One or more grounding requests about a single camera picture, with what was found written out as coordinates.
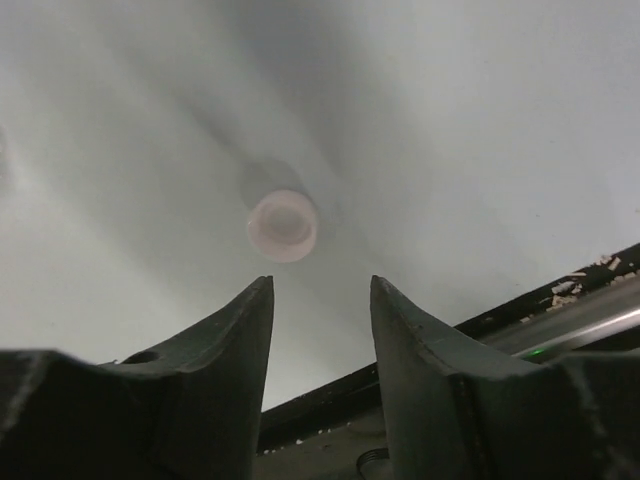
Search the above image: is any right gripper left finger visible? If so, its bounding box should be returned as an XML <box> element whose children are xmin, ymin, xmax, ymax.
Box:
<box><xmin>1</xmin><ymin>277</ymin><xmax>274</xmax><ymax>479</ymax></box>

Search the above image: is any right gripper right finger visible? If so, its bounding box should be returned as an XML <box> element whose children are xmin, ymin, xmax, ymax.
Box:
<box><xmin>370</xmin><ymin>276</ymin><xmax>639</xmax><ymax>479</ymax></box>

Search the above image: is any white bottle cap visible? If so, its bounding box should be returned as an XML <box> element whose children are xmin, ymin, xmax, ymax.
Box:
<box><xmin>247</xmin><ymin>190</ymin><xmax>319</xmax><ymax>263</ymax></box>

